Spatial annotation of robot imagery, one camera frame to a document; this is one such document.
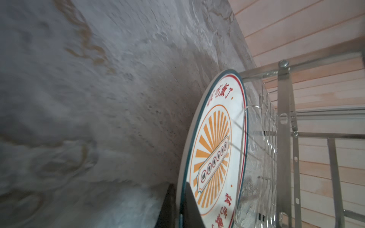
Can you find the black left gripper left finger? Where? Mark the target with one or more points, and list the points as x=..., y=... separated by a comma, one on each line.
x=166, y=218

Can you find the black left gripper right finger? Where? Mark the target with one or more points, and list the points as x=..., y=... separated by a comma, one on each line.
x=191, y=217

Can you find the orange sunburst plate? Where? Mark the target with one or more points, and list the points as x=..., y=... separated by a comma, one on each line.
x=215, y=152

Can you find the stainless steel dish rack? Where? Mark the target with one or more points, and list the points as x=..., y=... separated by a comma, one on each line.
x=287, y=196

